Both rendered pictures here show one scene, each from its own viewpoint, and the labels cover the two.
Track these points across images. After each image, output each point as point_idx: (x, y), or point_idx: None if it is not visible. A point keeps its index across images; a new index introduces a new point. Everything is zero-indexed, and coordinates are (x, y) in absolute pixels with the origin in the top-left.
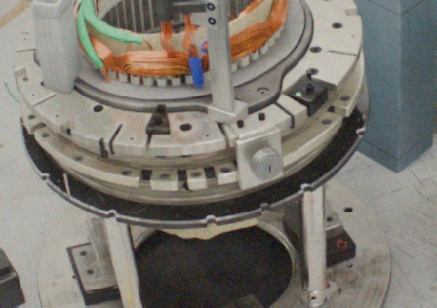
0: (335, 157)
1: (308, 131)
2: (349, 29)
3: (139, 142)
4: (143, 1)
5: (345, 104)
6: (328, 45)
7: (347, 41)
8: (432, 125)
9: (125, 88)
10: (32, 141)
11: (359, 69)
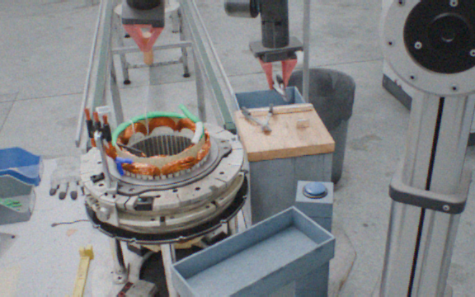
0: (157, 238)
1: (143, 218)
2: (197, 192)
3: (84, 180)
4: (181, 141)
5: (167, 219)
6: (180, 192)
7: (187, 195)
8: (326, 288)
9: (110, 161)
10: None
11: (195, 212)
